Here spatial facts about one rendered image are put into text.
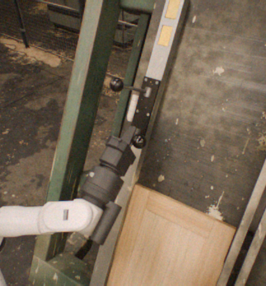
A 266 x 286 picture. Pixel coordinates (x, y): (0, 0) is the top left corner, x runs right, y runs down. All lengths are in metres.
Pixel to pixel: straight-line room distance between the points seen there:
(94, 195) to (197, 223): 0.33
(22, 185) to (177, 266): 1.99
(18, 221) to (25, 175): 2.06
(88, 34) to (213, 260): 0.75
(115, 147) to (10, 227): 0.30
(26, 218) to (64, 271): 0.46
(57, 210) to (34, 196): 1.92
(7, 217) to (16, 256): 1.57
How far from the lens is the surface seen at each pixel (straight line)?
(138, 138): 0.71
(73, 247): 1.31
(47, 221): 0.68
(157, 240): 0.92
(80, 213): 0.65
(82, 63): 0.93
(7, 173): 2.86
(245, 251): 0.84
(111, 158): 0.68
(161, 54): 0.82
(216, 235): 0.86
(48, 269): 1.18
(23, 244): 2.35
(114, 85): 0.74
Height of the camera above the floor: 1.91
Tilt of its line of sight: 41 degrees down
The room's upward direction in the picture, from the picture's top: straight up
